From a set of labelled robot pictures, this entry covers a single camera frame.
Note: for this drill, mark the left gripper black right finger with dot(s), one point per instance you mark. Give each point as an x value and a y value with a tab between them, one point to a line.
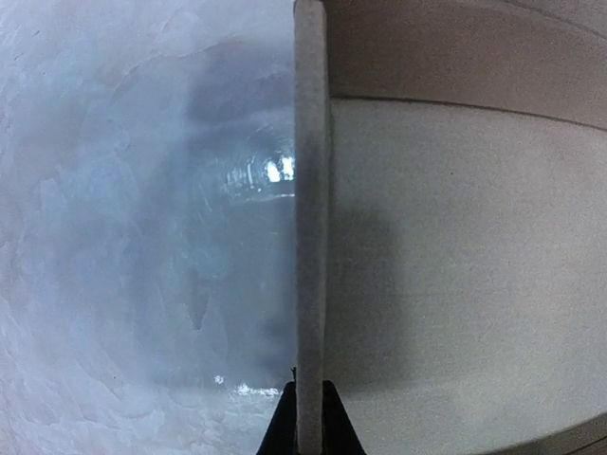
341	422

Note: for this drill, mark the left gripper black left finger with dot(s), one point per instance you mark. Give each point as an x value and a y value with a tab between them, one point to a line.
281	435

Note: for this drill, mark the brown cardboard box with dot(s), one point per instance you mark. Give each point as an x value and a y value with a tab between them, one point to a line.
451	225

